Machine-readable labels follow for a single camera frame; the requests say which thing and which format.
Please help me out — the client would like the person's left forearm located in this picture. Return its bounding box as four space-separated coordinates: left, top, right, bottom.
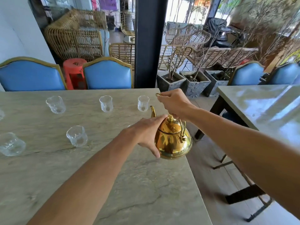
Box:
26 128 139 225

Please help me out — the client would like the light blue sofa cushion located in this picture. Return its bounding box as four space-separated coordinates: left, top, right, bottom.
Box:
79 27 110 57

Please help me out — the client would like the bare twig plant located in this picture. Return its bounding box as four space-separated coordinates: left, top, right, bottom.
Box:
187 0 237 81
167 0 188 83

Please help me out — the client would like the red plastic stool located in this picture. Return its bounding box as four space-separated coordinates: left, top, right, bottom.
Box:
62 58 88 90

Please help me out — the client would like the clear textured drinking glass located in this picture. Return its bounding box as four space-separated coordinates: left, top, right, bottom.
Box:
99 95 114 113
137 95 150 112
46 96 66 115
0 132 26 157
66 125 88 148

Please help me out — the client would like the person's left hand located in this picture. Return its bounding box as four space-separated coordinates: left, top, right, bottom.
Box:
124 114 168 159

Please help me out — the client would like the person's right hand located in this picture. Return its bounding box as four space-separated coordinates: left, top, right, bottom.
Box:
157 88 196 122

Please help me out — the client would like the grey stone square planter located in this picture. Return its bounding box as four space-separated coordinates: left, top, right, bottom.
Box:
203 70 232 98
156 70 187 93
179 70 211 98

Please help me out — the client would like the black potted plant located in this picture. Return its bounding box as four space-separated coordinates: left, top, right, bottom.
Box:
105 10 116 31

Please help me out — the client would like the person's right forearm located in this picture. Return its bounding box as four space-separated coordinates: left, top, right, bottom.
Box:
185 107 300 220

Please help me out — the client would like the black pillar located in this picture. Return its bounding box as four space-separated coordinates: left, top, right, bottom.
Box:
134 0 169 89

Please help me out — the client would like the gold metal teapot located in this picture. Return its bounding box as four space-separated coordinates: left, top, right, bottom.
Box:
150 92 193 160

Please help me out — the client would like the rattan sofa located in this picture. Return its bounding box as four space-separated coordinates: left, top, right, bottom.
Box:
44 9 110 62

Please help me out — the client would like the rattan chair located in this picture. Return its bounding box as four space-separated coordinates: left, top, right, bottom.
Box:
165 23 211 50
108 42 135 69
187 46 232 69
119 11 136 37
158 45 193 71
220 47 259 69

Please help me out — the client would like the blue padded gold-framed chair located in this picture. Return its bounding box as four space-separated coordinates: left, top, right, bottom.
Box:
228 60 265 86
266 62 300 85
0 56 68 92
82 56 134 90

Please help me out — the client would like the black covered scooter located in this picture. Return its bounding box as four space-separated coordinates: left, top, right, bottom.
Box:
203 17 245 48

